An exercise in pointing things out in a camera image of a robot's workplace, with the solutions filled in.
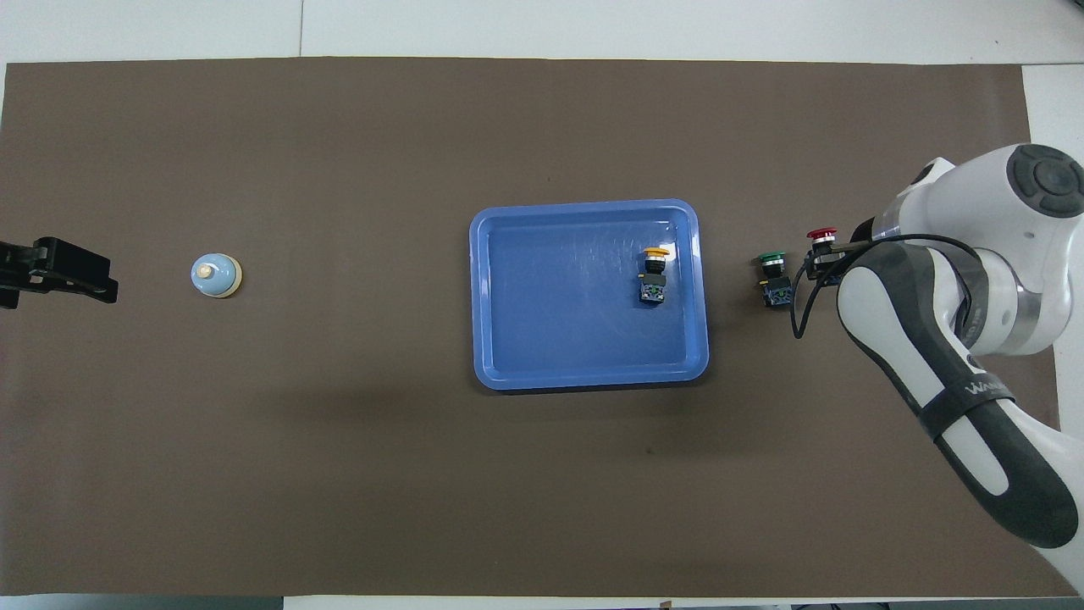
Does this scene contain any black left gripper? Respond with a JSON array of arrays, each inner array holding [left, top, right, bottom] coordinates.
[[0, 236, 119, 309]]

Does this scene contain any brown table mat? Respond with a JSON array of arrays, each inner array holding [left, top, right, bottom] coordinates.
[[0, 57, 1084, 598]]

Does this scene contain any red push button switch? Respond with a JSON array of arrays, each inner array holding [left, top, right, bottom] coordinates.
[[805, 227, 848, 283]]

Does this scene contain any green push button switch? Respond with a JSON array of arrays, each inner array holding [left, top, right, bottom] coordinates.
[[756, 252, 795, 311]]

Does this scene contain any blue plastic tray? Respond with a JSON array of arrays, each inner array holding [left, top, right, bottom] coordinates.
[[469, 198, 711, 392]]

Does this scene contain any light blue desk bell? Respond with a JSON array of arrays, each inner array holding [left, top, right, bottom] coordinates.
[[191, 253, 244, 300]]

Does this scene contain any yellow push button switch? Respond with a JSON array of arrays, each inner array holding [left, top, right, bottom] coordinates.
[[637, 247, 672, 307]]

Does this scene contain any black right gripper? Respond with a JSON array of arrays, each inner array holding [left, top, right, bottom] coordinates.
[[803, 216, 882, 281]]

